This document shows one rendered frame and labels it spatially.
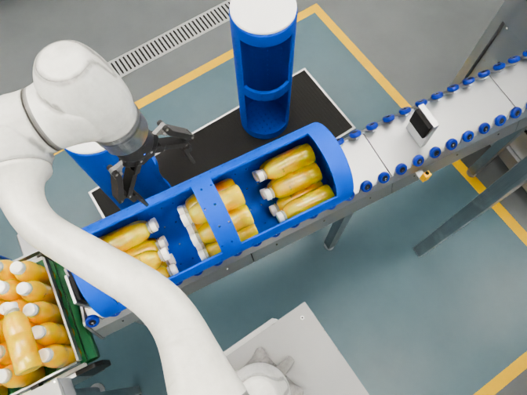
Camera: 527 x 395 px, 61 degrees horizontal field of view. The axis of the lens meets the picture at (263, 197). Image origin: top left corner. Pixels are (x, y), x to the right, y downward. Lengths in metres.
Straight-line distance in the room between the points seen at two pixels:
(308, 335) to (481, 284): 1.54
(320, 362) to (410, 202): 1.55
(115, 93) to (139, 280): 0.27
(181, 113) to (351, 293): 1.52
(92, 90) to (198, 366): 0.38
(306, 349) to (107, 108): 0.96
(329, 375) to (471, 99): 1.22
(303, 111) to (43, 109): 2.17
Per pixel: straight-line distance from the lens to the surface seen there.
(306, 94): 2.80
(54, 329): 1.57
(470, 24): 3.60
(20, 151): 0.70
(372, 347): 2.53
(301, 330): 1.40
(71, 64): 0.65
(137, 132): 0.77
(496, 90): 2.08
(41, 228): 0.67
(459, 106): 1.98
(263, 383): 1.13
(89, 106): 0.67
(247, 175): 1.59
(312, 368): 1.40
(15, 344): 1.48
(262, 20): 1.94
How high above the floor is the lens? 2.47
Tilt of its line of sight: 69 degrees down
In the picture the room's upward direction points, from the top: 2 degrees counter-clockwise
